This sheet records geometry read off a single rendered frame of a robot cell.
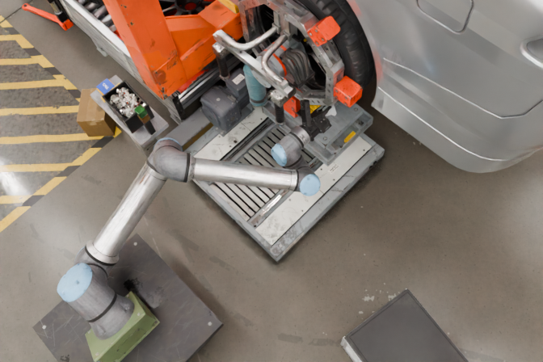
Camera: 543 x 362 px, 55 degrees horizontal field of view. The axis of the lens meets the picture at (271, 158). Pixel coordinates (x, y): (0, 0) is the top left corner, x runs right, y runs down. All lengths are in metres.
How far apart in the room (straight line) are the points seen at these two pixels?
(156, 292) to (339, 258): 0.92
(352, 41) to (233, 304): 1.41
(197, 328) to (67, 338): 0.57
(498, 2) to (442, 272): 1.60
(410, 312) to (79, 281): 1.33
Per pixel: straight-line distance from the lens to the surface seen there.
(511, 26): 1.51
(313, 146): 2.79
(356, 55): 2.04
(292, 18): 2.00
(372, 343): 2.30
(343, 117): 2.79
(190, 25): 2.51
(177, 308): 2.42
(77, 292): 2.20
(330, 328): 2.64
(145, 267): 2.51
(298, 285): 2.68
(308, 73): 2.00
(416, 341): 2.33
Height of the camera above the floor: 2.61
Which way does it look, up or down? 63 degrees down
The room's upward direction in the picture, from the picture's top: 9 degrees counter-clockwise
